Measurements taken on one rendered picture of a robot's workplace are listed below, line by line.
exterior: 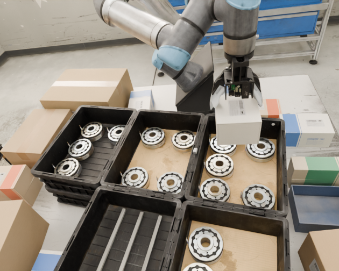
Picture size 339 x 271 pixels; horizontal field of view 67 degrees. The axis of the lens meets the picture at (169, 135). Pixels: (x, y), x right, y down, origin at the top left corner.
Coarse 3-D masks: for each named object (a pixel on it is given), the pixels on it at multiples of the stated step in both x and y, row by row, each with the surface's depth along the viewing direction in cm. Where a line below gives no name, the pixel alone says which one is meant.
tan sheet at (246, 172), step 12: (276, 144) 101; (240, 156) 99; (276, 156) 97; (204, 168) 98; (240, 168) 96; (252, 168) 95; (264, 168) 94; (276, 168) 93; (204, 180) 94; (228, 180) 93; (240, 180) 92; (252, 180) 91; (264, 180) 91; (276, 180) 90; (216, 192) 90; (240, 192) 89; (276, 192) 87; (276, 204) 84
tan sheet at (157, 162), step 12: (168, 132) 114; (168, 144) 109; (144, 156) 107; (156, 156) 106; (168, 156) 105; (180, 156) 104; (144, 168) 102; (156, 168) 101; (168, 168) 101; (180, 168) 100; (156, 180) 98
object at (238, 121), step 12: (228, 96) 78; (216, 108) 75; (228, 108) 74; (240, 108) 73; (252, 108) 73; (216, 120) 71; (228, 120) 71; (240, 120) 70; (252, 120) 69; (216, 132) 75; (228, 132) 73; (240, 132) 72; (252, 132) 72; (228, 144) 76; (240, 144) 76
